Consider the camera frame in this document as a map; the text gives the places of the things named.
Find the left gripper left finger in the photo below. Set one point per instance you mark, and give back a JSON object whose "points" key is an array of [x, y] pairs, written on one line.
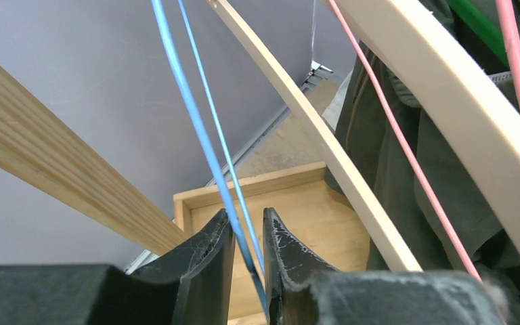
{"points": [[188, 285]]}

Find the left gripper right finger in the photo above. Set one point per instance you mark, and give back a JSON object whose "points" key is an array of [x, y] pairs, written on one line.
{"points": [[302, 288]]}

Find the blue wire hanger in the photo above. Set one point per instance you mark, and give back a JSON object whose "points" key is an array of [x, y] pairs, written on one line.
{"points": [[210, 155]]}

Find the dark green shorts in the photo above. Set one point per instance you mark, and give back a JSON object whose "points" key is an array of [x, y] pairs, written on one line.
{"points": [[451, 223]]}

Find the rear beige wooden hanger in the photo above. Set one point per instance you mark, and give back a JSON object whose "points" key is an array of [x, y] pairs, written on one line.
{"points": [[478, 121]]}

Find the beige wooden hanger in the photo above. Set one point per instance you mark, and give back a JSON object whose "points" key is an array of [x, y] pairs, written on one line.
{"points": [[478, 121], [388, 240]]}

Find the front beige wooden hanger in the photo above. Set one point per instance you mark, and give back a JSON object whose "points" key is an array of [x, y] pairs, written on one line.
{"points": [[388, 240]]}

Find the green plastic hanger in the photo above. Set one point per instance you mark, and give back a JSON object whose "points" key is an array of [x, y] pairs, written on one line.
{"points": [[481, 26]]}

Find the wooden clothes rack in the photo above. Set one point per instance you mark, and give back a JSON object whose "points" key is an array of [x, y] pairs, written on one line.
{"points": [[37, 147]]}

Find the pink wire hanger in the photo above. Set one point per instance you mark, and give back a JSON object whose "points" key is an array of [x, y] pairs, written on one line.
{"points": [[510, 33]]}

